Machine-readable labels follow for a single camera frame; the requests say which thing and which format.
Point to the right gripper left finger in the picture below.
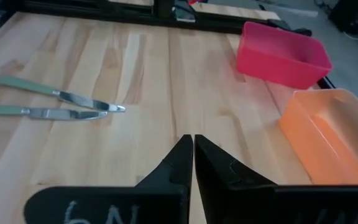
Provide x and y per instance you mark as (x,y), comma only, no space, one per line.
(154,202)

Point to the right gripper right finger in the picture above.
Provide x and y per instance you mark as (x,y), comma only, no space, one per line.
(244,202)

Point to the pink plastic bin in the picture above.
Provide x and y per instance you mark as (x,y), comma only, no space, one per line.
(275,68)

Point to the black table frame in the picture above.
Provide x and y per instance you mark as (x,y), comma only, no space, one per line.
(104,14)

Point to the orange plastic bin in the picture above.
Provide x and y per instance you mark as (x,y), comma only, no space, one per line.
(322,155)

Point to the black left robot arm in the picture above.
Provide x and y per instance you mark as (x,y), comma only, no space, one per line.
(163,7)

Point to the dark background equipment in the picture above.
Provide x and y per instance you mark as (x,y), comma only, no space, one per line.
(346,15)

